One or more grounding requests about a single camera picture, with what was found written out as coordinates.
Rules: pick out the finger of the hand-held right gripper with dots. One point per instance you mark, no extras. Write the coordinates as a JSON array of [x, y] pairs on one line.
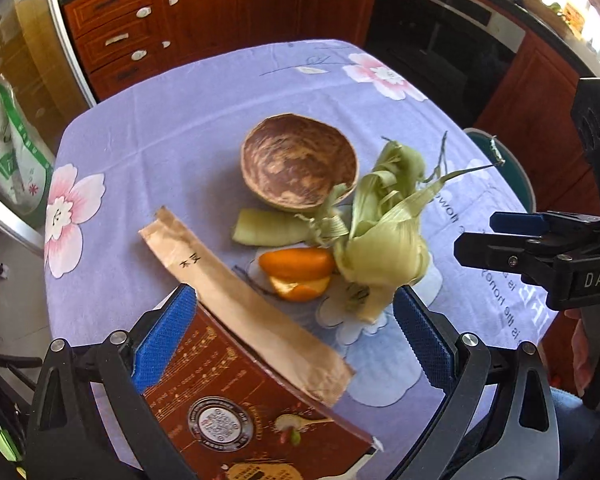
[[515, 222], [505, 257]]

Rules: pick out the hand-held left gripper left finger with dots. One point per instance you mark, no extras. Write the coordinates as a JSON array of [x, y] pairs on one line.
[[165, 335]]

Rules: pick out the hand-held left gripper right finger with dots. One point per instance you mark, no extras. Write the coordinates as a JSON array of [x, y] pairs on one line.
[[425, 340]]

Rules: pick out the brown printed box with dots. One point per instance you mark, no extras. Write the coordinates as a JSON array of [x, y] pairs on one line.
[[220, 385]]

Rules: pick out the person's right hand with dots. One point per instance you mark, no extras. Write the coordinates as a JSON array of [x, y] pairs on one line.
[[577, 355]]

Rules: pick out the green round chair seat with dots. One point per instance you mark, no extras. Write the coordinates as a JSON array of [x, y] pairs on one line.
[[517, 170]]

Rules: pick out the brown paper sleeve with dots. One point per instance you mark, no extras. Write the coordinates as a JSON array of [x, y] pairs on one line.
[[230, 290]]

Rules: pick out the green corn husk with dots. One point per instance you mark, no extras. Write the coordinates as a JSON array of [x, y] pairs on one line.
[[385, 240]]

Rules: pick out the wooden cabinet beside oven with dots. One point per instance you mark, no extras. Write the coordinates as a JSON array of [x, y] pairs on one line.
[[535, 110]]

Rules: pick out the pale green husk piece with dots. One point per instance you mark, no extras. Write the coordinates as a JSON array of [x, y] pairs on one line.
[[260, 227]]

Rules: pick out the person's jeans leg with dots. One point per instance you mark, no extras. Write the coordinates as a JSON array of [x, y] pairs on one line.
[[570, 425]]

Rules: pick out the black metal rack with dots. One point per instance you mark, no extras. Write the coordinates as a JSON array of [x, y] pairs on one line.
[[5, 375]]

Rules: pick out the built-in black oven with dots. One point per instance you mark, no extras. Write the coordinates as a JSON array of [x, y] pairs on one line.
[[430, 35]]

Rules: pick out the yellow box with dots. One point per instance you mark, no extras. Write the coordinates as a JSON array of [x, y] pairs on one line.
[[574, 16]]

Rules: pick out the brown coconut shell bowl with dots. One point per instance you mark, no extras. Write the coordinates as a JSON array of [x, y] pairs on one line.
[[300, 160]]

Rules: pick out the purple floral tablecloth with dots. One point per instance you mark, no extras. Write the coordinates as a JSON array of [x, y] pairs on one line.
[[180, 110]]

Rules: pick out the green white sack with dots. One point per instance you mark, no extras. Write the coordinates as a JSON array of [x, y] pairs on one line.
[[10, 160]]

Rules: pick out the wooden corner cabinet door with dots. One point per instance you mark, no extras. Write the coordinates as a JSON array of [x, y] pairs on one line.
[[335, 0]]

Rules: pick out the wooden drawer cabinet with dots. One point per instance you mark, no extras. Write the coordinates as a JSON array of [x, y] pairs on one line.
[[115, 35]]

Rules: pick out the glass sliding door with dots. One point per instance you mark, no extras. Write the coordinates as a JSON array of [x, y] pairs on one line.
[[40, 50]]

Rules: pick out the wooden double door cabinet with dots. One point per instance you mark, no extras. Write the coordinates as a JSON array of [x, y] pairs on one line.
[[230, 10]]

